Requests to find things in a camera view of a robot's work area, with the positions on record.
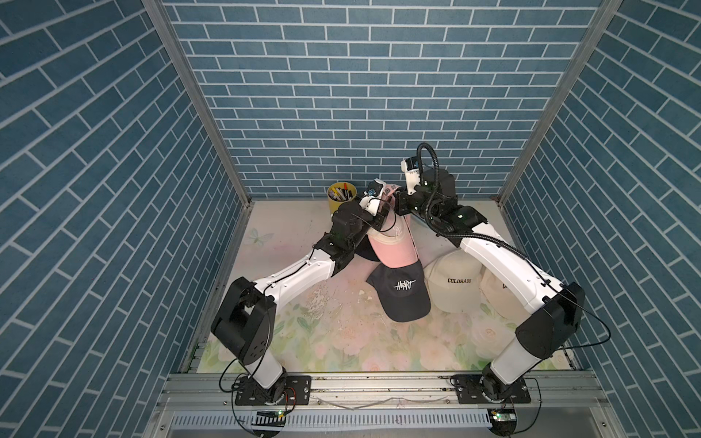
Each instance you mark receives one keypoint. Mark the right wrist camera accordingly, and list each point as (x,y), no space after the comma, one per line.
(411,170)

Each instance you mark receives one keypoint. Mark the yellow pen cup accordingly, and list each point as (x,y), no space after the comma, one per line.
(340,193)

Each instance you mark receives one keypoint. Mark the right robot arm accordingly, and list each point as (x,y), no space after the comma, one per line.
(555,309)

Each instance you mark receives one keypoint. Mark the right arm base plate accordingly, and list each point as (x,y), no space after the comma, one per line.
(478,388)

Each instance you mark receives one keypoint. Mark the black cap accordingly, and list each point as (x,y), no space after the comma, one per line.
(402,291)
(366,251)

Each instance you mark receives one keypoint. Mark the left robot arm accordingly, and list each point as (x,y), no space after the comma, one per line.
(245,320)

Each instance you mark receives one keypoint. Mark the black cap front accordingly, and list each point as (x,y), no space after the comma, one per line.
(402,291)

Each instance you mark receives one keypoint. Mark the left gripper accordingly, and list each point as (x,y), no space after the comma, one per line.
(377,220)

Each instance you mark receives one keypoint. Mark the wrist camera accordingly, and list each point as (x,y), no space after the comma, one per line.
(375,194)
(411,170)

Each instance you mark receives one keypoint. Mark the beige Colorado cap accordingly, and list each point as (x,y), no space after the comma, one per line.
(452,282)
(501,298)

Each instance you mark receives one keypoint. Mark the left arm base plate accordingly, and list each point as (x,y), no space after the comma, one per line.
(288,389)

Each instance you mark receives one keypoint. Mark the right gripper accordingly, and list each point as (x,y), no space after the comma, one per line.
(401,200)

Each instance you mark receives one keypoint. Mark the black cap rear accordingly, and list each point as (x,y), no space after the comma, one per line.
(366,251)

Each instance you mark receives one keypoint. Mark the aluminium front rail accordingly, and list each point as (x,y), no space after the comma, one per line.
(564,403)

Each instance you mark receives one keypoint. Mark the pink baseball cap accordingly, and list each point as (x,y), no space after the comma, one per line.
(395,248)

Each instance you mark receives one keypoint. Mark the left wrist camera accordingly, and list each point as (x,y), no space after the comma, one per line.
(375,194)

